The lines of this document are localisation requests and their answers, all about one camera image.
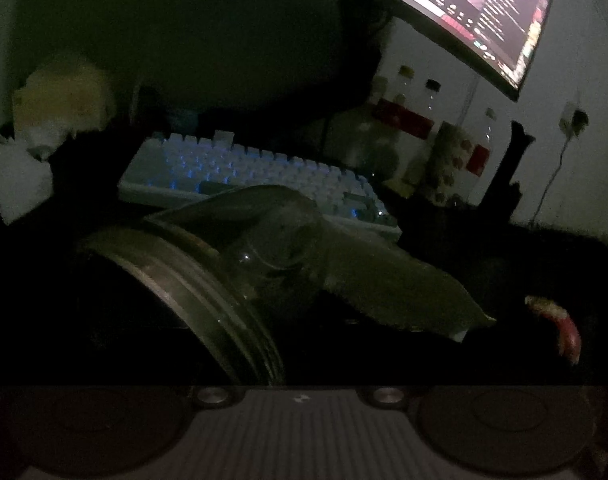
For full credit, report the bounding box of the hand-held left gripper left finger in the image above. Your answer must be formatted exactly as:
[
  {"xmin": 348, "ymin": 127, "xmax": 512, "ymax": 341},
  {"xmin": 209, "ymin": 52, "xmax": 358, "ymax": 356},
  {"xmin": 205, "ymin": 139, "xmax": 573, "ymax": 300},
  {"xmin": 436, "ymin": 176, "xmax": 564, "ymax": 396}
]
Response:
[{"xmin": 184, "ymin": 382, "xmax": 245, "ymax": 409}]

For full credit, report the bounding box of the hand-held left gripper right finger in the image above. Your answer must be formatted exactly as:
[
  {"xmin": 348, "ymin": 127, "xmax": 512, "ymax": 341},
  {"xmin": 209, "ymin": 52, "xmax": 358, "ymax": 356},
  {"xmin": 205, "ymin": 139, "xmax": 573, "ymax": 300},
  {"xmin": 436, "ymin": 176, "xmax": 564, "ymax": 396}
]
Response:
[{"xmin": 358, "ymin": 382, "xmax": 417, "ymax": 409}]

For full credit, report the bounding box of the white tissue with green print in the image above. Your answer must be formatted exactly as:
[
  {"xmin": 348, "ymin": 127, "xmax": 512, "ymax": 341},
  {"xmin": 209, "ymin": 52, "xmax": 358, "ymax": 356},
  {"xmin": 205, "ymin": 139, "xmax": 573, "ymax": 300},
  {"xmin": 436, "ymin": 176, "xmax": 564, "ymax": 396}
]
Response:
[{"xmin": 142, "ymin": 184, "xmax": 499, "ymax": 345}]

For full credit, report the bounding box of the clear glass jar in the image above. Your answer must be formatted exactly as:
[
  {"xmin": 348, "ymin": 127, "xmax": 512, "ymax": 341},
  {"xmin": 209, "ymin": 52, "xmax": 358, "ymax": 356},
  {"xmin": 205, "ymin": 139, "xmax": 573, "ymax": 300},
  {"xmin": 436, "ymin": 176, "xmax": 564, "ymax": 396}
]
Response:
[{"xmin": 72, "ymin": 184, "xmax": 329, "ymax": 387}]

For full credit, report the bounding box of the person's right hand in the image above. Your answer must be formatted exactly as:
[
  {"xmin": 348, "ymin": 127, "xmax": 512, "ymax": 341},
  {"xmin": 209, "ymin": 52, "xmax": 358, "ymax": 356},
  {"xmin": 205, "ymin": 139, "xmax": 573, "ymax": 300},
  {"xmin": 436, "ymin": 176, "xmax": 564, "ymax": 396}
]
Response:
[{"xmin": 524, "ymin": 294, "xmax": 584, "ymax": 367}]

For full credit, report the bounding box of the backlit light blue keyboard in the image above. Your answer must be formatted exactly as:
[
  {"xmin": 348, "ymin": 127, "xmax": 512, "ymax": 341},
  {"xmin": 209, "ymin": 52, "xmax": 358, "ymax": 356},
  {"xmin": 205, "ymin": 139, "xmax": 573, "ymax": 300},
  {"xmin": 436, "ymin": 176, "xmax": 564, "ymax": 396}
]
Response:
[{"xmin": 116, "ymin": 130, "xmax": 403, "ymax": 242}]

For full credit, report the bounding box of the clear crumpled plastic bag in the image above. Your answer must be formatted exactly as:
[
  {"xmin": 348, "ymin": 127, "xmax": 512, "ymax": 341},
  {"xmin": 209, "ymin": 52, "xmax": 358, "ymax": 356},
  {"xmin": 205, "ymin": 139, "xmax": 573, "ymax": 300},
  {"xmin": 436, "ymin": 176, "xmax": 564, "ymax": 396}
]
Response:
[{"xmin": 329, "ymin": 109, "xmax": 402, "ymax": 188}]

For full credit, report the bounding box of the black angular object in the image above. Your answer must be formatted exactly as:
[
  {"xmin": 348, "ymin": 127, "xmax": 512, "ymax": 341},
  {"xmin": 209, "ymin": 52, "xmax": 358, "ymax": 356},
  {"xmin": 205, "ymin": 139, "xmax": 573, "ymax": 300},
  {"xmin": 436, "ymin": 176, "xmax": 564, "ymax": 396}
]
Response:
[{"xmin": 476, "ymin": 119, "xmax": 537, "ymax": 223}]

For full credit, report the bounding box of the white cap bottle red label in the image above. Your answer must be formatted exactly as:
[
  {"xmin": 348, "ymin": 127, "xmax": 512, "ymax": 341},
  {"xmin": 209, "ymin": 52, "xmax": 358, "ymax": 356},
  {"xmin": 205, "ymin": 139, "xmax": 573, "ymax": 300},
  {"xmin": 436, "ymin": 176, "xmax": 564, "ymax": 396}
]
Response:
[{"xmin": 466, "ymin": 106, "xmax": 501, "ymax": 177}]

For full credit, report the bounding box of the black cap clear bottle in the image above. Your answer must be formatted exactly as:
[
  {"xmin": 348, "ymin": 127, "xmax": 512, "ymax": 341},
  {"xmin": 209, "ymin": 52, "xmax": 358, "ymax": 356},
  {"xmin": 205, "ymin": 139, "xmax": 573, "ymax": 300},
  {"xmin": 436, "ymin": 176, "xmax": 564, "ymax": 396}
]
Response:
[{"xmin": 415, "ymin": 79, "xmax": 443, "ymax": 140}]

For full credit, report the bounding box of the flat white paper sheet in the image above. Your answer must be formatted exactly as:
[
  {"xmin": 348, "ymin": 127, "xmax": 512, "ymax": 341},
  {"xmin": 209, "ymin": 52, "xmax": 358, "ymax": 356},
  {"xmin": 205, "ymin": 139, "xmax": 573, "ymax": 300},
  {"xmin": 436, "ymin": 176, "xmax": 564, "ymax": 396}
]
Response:
[{"xmin": 0, "ymin": 135, "xmax": 55, "ymax": 227}]

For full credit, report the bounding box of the yellow cap bottle red label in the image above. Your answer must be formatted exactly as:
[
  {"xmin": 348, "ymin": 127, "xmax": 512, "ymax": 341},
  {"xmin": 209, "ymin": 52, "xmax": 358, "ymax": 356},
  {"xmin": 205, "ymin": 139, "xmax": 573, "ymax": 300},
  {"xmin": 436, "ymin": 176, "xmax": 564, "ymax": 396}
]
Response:
[{"xmin": 384, "ymin": 64, "xmax": 419, "ymax": 128}]

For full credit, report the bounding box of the crumpled white tissue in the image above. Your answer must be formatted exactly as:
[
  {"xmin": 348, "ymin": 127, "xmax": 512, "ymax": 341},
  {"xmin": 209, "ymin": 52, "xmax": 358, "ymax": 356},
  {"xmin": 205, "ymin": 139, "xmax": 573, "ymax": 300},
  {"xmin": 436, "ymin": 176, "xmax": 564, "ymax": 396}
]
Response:
[{"xmin": 24, "ymin": 122, "xmax": 77, "ymax": 161}]

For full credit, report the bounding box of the yellowish plastic bag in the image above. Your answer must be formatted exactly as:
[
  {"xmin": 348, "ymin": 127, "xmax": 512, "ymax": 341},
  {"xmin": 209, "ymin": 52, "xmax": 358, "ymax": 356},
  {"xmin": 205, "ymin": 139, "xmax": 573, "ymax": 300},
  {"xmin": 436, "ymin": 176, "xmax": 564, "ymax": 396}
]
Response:
[{"xmin": 11, "ymin": 55, "xmax": 117, "ymax": 137}]

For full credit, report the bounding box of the black monitor stand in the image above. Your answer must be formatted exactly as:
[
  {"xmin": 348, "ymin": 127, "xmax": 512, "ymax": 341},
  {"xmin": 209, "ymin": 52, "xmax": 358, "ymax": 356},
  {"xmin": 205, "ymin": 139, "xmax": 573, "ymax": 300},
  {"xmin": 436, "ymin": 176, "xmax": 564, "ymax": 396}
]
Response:
[{"xmin": 329, "ymin": 0, "xmax": 395, "ymax": 111}]

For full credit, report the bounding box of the curved computer monitor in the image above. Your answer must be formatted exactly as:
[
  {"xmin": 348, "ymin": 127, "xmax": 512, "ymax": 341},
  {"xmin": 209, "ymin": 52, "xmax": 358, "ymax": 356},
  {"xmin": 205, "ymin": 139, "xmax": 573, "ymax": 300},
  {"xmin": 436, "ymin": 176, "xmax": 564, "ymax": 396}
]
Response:
[{"xmin": 318, "ymin": 0, "xmax": 564, "ymax": 103}]

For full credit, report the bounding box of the black charger cable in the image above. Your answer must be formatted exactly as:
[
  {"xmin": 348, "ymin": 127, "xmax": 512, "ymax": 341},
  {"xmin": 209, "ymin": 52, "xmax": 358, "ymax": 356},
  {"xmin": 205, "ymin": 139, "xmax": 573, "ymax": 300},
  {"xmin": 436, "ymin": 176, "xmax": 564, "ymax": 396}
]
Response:
[{"xmin": 529, "ymin": 132, "xmax": 574, "ymax": 228}]

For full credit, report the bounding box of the black wall charger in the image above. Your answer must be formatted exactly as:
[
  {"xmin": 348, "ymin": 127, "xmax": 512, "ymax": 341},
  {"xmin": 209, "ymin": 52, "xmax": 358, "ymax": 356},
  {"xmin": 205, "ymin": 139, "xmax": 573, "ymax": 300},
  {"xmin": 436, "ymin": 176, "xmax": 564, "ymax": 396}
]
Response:
[{"xmin": 558, "ymin": 101, "xmax": 591, "ymax": 137}]

